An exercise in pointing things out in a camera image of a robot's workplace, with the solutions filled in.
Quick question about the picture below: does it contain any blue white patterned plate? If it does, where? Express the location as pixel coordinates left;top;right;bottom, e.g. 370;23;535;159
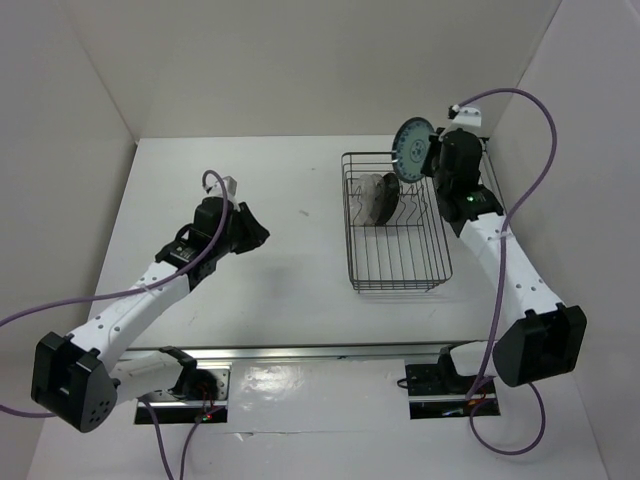
391;117;435;184

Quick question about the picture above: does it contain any black glossy plate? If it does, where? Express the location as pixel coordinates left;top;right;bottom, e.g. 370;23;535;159
375;172;401;226

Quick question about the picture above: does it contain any clear square glass plate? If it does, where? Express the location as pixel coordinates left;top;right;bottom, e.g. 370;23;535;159
361;173;383;225

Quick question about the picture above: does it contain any clear textured glass plate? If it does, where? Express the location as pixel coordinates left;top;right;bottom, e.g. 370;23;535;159
350;176;371;226

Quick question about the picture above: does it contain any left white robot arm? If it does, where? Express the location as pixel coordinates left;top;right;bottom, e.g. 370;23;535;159
31;196;270;433

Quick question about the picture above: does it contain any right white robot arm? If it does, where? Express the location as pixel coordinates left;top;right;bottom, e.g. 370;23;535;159
424;128;587;389

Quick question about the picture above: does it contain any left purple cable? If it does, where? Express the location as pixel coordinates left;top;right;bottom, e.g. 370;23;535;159
0;170;236;479

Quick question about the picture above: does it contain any purple cable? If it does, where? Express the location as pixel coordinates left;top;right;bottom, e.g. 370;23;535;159
0;170;236;479
459;87;558;454

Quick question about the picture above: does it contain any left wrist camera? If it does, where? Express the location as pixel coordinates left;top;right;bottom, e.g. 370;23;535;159
202;173;238;202

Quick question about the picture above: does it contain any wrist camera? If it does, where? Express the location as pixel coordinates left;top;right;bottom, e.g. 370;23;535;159
448;104;482;129
202;173;238;202

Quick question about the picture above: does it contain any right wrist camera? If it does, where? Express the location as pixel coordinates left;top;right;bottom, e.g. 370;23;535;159
448;104;482;129

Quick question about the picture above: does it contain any metal wire dish rack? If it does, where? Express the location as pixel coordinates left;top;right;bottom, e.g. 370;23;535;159
341;151;453;293

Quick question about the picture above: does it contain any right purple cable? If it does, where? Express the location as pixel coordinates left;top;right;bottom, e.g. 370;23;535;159
459;87;558;454

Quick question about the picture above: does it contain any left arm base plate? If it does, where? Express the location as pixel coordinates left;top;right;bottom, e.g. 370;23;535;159
144;362;231;425

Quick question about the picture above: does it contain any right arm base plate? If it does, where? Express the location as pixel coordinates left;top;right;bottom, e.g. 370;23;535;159
396;346;501;420

